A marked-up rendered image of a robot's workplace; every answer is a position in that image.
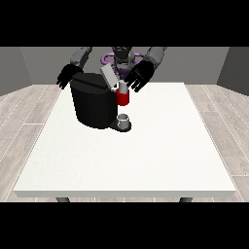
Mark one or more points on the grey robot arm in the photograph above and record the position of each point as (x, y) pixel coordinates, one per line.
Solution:
(80, 57)
(155, 56)

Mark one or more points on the black coffee machine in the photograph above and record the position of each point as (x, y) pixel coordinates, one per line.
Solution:
(92, 101)

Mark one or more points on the pale grey machine lid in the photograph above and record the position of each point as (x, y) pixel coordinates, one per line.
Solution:
(109, 76)

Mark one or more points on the small grey cup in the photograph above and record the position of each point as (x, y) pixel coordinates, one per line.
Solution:
(123, 121)

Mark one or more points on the grey robot trunk purple rings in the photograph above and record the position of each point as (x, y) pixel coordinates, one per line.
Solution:
(121, 56)

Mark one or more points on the dark table leg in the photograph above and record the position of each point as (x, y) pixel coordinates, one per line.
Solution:
(63, 199)

